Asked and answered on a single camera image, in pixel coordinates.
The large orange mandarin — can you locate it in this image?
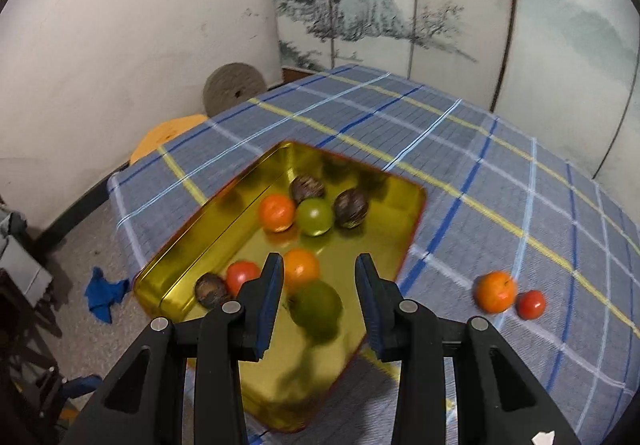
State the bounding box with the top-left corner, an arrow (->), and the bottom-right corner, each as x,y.
282,248 -> 321,293

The orange tomato at right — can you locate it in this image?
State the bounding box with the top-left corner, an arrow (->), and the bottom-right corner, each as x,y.
258,194 -> 297,233

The red tomato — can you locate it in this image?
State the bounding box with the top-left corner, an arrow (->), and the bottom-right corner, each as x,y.
516,290 -> 547,321
225,261 -> 262,297

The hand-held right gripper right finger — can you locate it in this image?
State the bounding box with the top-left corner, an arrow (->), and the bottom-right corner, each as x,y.
355,252 -> 581,445

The gold metal tray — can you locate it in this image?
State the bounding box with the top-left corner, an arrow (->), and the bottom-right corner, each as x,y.
132,140 -> 428,433

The blue cloth rag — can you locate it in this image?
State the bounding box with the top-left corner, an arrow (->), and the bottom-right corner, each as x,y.
83,266 -> 132,324

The black metal stand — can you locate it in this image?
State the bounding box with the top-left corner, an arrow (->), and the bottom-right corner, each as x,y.
0,270 -> 103,445

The grey box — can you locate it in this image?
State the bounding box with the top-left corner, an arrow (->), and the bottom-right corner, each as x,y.
0,205 -> 54,308

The grey stone disc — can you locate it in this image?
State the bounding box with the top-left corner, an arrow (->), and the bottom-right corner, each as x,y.
202,64 -> 267,117

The dark brown passion fruit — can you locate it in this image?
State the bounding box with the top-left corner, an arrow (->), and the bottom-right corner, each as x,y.
333,189 -> 370,229
194,273 -> 232,310
290,175 -> 327,206

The painted landscape folding screen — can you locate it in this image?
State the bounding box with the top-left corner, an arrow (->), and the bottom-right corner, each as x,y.
267,0 -> 640,181

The large green citrus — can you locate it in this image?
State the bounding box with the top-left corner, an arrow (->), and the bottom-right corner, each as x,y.
290,280 -> 344,341

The blue plaid tablecloth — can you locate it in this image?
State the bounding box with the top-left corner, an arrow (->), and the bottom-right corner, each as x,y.
107,64 -> 640,445

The small green citrus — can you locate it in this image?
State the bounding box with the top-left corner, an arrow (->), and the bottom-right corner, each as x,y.
296,198 -> 335,237

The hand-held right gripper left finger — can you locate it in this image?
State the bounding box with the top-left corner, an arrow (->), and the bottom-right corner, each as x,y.
62,252 -> 286,445

